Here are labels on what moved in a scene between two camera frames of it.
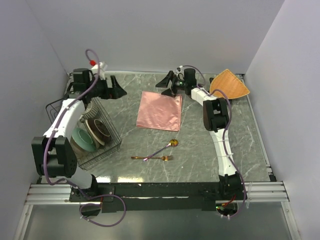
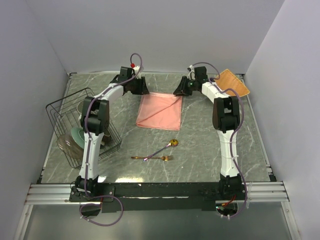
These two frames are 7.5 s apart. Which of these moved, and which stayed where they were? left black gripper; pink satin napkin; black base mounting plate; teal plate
Moved: left black gripper
Stayed: teal plate; pink satin napkin; black base mounting plate
